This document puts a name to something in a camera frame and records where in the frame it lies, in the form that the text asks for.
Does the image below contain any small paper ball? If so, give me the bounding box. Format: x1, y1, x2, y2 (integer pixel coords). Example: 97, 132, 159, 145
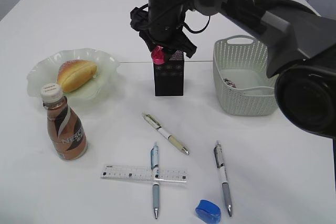
223, 78, 237, 88

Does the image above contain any pale green wavy glass plate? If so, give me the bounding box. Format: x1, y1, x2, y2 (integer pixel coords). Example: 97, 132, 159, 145
27, 48, 120, 103

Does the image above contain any blue pencil sharpener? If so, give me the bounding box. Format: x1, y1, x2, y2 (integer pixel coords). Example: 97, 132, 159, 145
195, 199, 222, 223

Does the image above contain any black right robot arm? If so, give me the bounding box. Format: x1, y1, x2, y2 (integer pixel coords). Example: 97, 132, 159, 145
130, 0, 335, 139

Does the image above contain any clear plastic ruler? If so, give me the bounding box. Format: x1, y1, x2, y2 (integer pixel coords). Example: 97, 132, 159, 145
100, 165, 188, 183

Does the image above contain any pink pencil sharpener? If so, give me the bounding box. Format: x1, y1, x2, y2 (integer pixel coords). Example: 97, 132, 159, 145
151, 46, 165, 65

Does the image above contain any brown Nescafe coffee bottle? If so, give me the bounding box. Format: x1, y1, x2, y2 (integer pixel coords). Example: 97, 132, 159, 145
40, 83, 88, 161

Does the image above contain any beige and white pen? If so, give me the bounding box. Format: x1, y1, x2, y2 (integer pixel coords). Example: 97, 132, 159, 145
142, 113, 190, 155

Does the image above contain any sugared bread roll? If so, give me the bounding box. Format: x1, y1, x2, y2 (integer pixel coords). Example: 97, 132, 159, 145
57, 60, 97, 93

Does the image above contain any pale green woven plastic basket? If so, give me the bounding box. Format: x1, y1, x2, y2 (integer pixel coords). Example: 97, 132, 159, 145
213, 35, 278, 116

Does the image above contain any white and grey pen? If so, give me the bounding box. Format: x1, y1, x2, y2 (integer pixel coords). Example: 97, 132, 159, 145
214, 141, 233, 217

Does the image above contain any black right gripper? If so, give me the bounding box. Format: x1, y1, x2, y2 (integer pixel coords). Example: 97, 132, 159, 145
131, 0, 197, 58

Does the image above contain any blue and grey pen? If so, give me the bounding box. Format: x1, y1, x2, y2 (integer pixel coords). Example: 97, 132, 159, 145
150, 142, 160, 219

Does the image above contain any black mesh pen holder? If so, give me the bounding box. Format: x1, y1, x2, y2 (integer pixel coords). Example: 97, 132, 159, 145
153, 50, 184, 97

